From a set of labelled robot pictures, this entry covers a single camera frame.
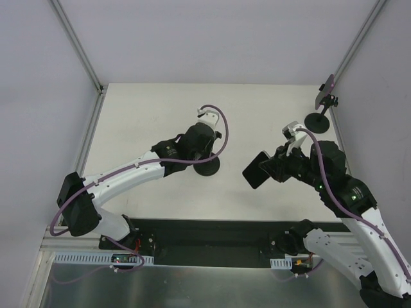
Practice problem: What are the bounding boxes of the aluminium frame post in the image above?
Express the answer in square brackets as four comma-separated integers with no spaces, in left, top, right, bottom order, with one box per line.
[48,0,103,94]
[323,0,390,94]

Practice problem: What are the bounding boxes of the aluminium frame post left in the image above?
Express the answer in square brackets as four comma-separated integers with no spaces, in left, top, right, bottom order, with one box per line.
[48,0,103,94]

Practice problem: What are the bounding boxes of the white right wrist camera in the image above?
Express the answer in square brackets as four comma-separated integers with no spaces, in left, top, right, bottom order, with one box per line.
[282,121,308,157]

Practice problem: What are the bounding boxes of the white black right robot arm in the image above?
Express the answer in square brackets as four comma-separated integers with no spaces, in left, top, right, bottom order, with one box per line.
[243,141,410,307]

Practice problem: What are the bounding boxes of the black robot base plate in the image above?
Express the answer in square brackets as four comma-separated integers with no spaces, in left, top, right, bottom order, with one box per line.
[98,218,325,267]

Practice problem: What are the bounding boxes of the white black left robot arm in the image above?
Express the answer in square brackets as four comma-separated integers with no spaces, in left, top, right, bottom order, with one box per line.
[57,122,228,250]

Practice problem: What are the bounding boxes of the white cable duct right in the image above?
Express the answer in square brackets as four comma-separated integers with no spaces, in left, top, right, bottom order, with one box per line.
[270,257,293,270]

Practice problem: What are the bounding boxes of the aluminium frame post right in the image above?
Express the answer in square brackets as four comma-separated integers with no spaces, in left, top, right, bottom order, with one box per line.
[323,0,390,94]

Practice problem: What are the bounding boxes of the white cable duct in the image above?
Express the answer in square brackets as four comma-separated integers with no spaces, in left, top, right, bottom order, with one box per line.
[54,252,154,266]
[270,257,293,270]

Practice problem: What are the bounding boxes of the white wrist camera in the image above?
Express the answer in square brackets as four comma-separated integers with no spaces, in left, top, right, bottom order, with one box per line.
[197,108,220,130]
[282,121,308,157]

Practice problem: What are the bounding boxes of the white cable duct left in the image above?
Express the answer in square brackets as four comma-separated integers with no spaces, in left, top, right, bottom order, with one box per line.
[54,252,154,266]

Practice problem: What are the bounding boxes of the black smartphone silver edge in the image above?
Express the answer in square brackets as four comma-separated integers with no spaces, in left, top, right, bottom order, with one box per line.
[242,151,270,189]

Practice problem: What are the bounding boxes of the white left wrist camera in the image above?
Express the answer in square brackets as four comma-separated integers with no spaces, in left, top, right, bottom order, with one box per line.
[197,108,220,130]

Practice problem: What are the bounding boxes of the black phone stand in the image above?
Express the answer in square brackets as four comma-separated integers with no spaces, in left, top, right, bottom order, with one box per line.
[304,94,338,134]
[193,157,220,176]

